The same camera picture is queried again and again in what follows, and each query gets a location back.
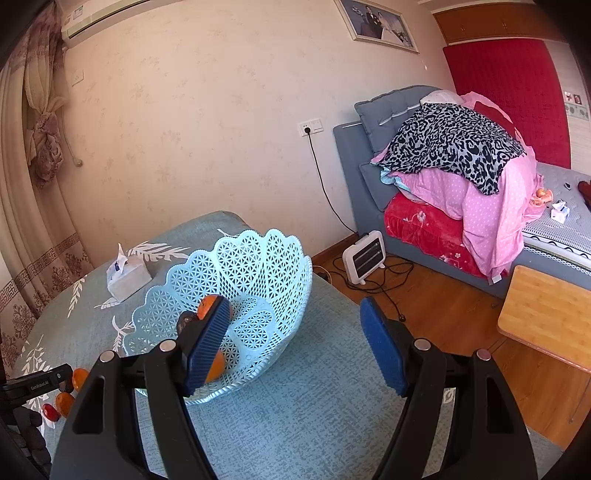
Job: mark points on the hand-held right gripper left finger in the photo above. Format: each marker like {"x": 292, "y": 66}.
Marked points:
{"x": 207, "y": 344}

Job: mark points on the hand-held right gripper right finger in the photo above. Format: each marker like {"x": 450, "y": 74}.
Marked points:
{"x": 383, "y": 348}

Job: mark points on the dark purple passion fruit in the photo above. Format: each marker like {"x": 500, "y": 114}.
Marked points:
{"x": 186, "y": 321}

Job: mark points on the shiny red fruit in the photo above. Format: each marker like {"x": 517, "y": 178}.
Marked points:
{"x": 50, "y": 412}

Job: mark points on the light blue lattice plastic basket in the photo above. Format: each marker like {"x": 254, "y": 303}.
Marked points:
{"x": 258, "y": 263}

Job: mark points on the person's left hand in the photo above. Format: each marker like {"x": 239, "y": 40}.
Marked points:
{"x": 30, "y": 429}

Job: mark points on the white electric heater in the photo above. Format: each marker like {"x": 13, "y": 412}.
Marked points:
{"x": 364, "y": 256}

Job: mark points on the white tissue pack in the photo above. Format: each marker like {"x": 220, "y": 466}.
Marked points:
{"x": 127, "y": 277}

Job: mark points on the teal leaf-print tablecloth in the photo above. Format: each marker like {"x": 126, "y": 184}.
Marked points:
{"x": 300, "y": 415}

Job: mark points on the red floral blanket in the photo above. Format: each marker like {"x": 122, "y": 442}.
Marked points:
{"x": 425, "y": 230}

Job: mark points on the small grey pillow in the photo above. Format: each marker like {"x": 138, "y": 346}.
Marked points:
{"x": 371, "y": 184}

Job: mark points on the pink dotted quilt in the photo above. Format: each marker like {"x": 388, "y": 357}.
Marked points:
{"x": 485, "y": 217}

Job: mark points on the small wooden table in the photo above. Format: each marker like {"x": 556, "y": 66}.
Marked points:
{"x": 549, "y": 314}

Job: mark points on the beige patterned curtain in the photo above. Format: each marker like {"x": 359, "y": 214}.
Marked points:
{"x": 32, "y": 207}

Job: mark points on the grey upholstered bed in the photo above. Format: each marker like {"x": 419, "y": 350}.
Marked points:
{"x": 351, "y": 161}

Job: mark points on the grey white mattress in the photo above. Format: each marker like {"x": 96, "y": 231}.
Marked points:
{"x": 563, "y": 240}

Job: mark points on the small orange toy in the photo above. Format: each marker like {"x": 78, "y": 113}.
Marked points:
{"x": 541, "y": 197}

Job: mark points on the leopard print blanket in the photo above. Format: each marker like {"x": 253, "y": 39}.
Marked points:
{"x": 452, "y": 138}

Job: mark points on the small white blue box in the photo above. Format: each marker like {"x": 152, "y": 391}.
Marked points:
{"x": 560, "y": 212}

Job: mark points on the large grey cushion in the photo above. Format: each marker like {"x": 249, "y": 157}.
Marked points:
{"x": 378, "y": 110}

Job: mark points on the white pillow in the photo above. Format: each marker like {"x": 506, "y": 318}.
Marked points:
{"x": 438, "y": 97}

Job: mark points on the wooden overhead cabinet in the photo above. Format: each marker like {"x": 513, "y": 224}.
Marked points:
{"x": 485, "y": 23}

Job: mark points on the white air conditioner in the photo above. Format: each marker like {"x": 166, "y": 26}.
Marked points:
{"x": 92, "y": 18}

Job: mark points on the white wall outlet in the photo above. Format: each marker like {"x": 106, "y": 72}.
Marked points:
{"x": 311, "y": 125}

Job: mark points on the red padded wall panel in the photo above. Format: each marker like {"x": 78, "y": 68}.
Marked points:
{"x": 508, "y": 83}

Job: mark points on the white wall switch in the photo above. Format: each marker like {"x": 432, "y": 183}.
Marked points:
{"x": 77, "y": 77}

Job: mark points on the framed wall photo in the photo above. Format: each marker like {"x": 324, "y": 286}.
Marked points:
{"x": 378, "y": 23}

